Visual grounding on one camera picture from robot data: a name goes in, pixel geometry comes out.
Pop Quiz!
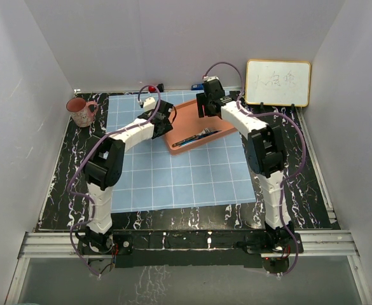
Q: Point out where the small framed whiteboard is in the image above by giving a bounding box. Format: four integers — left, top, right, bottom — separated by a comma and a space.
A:
245, 59, 311, 107

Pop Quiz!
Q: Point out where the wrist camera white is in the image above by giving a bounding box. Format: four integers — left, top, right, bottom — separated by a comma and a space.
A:
203, 76, 219, 83
138, 97, 157, 112

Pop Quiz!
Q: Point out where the red capped marker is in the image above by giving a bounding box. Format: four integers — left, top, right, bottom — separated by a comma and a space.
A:
148, 83, 164, 93

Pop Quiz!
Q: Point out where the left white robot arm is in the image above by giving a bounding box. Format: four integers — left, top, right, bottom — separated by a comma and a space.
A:
76, 98, 177, 254

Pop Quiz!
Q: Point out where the aluminium frame rail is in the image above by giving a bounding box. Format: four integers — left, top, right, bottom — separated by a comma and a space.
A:
18, 230, 358, 258

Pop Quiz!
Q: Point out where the blue checked tablecloth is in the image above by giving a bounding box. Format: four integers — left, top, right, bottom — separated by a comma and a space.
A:
107, 90, 257, 214

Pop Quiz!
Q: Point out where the pink floral mug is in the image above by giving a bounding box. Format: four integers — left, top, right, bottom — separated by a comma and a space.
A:
66, 97, 99, 128

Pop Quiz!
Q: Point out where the silver metal fork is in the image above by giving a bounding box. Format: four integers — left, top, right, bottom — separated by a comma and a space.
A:
198, 128, 217, 138

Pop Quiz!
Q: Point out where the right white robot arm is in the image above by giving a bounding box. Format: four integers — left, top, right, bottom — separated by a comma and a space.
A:
196, 76, 291, 252

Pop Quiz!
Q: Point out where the blue marker pen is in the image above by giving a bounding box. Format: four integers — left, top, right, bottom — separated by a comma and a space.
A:
191, 83, 203, 91

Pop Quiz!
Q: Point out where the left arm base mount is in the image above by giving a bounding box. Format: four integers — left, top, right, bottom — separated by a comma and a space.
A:
74, 227, 133, 256

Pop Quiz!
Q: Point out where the blue patterned knife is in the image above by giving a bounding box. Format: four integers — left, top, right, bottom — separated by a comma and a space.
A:
172, 130, 219, 147

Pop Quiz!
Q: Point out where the orange plastic tray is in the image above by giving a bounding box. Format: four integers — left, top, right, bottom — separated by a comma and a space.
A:
163, 99, 237, 156

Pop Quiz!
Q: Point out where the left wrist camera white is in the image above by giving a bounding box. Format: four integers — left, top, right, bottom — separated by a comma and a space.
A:
138, 97, 157, 112

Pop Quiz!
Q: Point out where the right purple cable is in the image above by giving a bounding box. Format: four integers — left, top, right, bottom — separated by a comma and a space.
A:
203, 62, 307, 276

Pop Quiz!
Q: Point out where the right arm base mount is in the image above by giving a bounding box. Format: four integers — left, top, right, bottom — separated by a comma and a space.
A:
233, 231, 296, 254

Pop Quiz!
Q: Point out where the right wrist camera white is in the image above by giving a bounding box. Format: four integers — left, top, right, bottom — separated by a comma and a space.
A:
203, 76, 219, 83

